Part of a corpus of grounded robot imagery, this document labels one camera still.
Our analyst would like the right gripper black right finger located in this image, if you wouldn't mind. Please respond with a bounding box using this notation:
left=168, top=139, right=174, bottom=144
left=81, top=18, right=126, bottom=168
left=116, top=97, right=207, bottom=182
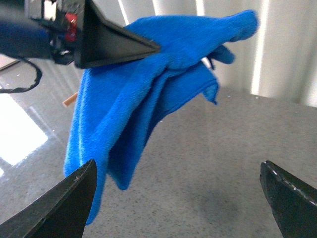
left=260, top=161, right=317, bottom=238

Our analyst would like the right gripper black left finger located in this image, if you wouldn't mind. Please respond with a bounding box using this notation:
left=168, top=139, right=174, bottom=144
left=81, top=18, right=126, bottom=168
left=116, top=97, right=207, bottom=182
left=0, top=160, right=97, bottom=238

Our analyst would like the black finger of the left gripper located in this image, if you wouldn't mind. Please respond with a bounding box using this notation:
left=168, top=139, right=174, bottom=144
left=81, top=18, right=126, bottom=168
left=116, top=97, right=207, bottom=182
left=74, top=0, right=160, bottom=69

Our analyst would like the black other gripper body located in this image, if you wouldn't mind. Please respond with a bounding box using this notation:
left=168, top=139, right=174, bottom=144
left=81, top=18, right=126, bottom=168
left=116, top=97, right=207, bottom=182
left=0, top=0, right=85, bottom=65

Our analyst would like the blue microfiber cloth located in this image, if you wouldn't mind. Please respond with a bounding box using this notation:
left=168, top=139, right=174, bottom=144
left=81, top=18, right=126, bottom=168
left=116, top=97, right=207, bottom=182
left=64, top=10, right=258, bottom=225

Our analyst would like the white towel rack stand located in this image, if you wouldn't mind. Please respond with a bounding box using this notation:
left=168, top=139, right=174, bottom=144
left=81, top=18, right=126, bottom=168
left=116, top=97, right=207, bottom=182
left=62, top=92, right=78, bottom=108

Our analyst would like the black cable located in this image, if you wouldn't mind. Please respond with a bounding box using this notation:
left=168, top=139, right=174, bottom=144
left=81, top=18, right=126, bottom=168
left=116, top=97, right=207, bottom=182
left=0, top=57, right=43, bottom=94

